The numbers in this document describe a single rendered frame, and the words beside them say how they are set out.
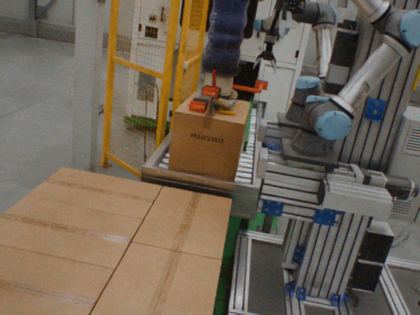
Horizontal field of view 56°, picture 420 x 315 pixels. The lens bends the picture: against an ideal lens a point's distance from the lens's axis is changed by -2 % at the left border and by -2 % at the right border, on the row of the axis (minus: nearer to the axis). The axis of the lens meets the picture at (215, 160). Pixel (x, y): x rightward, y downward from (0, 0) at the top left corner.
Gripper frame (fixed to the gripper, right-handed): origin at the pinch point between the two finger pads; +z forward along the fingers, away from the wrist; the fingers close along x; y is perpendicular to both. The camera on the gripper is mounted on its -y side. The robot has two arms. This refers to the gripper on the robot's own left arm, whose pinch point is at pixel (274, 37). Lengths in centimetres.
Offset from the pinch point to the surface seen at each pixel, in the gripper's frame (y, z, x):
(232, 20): 0, 0, 97
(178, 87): -21, 63, 201
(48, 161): -130, 148, 211
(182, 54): -22, 35, 201
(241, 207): 18, 100, 65
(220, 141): 0, 65, 76
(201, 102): -16, 37, 46
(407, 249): 168, 147, 107
